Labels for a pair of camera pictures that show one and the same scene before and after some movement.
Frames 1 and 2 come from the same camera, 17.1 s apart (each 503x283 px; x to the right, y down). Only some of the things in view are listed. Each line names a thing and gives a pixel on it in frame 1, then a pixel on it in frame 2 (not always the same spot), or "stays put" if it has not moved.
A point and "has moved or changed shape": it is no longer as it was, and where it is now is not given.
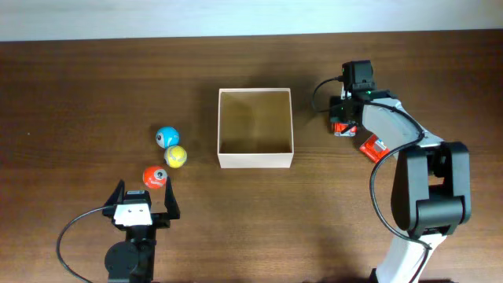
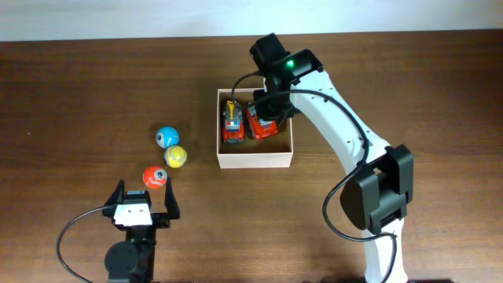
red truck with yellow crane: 344,129 has moved or changed shape
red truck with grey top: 375,148 has moved or changed shape
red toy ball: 155,177 stays put
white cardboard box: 255,128 stays put
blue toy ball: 167,136 stays put
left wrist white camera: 133,214 stays put
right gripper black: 334,106 → 263,112
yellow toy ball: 175,156 stays put
